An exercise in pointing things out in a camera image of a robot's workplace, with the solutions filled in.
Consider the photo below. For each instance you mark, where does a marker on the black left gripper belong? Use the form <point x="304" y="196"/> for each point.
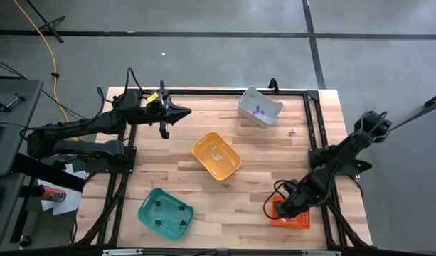
<point x="157" y="108"/>

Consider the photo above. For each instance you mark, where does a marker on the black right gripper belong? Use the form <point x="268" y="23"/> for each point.
<point x="292" y="204"/>

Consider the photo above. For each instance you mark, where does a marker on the white plastic bin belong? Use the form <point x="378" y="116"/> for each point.
<point x="267" y="103"/>

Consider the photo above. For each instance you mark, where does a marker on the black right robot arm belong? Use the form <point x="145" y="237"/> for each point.
<point x="345" y="149"/>

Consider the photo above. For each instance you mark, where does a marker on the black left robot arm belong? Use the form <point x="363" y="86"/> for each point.
<point x="79" y="124"/>

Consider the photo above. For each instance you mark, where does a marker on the red perforated basket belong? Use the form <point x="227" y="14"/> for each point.
<point x="303" y="222"/>

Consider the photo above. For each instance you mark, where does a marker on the yellow tape tag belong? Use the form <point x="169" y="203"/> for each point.
<point x="152" y="97"/>

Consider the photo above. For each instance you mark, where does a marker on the black table clamp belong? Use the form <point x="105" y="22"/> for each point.
<point x="273" y="84"/>
<point x="162" y="85"/>

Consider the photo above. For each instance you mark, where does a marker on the silver aluminium extrusion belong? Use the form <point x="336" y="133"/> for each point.
<point x="320" y="253"/>
<point x="121" y="252"/>

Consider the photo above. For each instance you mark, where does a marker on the orange plastic bin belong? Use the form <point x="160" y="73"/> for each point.
<point x="224" y="149"/>

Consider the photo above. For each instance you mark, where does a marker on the green plastic bin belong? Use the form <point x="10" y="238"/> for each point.
<point x="169" y="215"/>

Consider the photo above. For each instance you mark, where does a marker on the white paper sheets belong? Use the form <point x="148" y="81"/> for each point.
<point x="70" y="204"/>

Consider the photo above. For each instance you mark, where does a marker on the grey desk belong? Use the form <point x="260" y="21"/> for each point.
<point x="22" y="106"/>

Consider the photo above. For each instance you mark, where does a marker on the black tripod stand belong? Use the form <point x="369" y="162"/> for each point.
<point x="47" y="23"/>

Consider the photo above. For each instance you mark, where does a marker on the black stand leg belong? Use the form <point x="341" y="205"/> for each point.
<point x="434" y="101"/>

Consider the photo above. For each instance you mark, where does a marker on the black caster wheel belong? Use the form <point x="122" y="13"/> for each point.
<point x="24" y="241"/>

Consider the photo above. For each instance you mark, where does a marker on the black aluminium table frame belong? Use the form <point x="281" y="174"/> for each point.
<point x="217" y="92"/>

